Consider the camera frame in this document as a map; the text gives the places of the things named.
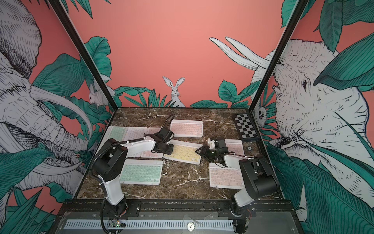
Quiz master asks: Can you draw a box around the yellow keyboard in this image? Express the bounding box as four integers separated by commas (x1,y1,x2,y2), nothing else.
163,140,203,165

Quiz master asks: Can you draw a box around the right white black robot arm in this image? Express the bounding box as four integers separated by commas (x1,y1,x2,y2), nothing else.
195,146,280,216

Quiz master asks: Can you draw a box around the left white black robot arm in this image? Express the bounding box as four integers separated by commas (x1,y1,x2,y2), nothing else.
89,132,174,217

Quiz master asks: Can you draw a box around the left white keyboard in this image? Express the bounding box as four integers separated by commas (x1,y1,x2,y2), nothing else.
123,127,148,141

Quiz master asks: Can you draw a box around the near green keyboard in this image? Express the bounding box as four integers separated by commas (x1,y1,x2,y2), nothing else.
120,160,163,185

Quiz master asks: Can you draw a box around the green keyboard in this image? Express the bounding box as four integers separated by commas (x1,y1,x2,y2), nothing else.
120,160,163,185
98,126,128,150

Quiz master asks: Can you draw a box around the black white checkerboard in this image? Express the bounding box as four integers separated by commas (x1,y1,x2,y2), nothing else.
233,114,259,142

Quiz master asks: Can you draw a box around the far left green keyboard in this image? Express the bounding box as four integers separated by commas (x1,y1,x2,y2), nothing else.
98,126,128,150

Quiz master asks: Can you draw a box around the round silver lock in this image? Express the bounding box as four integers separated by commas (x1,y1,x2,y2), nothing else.
187,222,195,232

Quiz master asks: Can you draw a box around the small electronics board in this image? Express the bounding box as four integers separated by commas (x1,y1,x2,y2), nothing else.
108,220,127,229

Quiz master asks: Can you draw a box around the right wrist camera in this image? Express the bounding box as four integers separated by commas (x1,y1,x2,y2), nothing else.
207,137,228,150

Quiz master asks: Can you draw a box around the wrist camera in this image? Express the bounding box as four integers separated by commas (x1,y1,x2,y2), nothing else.
158,127,174,143
207,137,228,150

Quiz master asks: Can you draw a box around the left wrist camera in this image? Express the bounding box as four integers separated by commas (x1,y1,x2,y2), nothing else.
158,127,174,143

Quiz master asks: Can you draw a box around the black front mounting rail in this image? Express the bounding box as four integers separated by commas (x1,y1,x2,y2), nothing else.
58,199,294,217

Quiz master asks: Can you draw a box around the white slotted cable duct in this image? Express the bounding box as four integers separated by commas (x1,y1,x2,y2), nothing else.
63,219,234,231

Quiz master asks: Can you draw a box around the right black frame post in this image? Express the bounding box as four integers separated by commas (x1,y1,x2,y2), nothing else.
249,0,308,113

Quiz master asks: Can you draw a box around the black frame post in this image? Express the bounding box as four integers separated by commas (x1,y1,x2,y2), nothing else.
249,0,308,113
48,1,118,112

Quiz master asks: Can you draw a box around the left black frame post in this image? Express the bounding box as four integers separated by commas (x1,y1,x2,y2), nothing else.
48,1,118,112

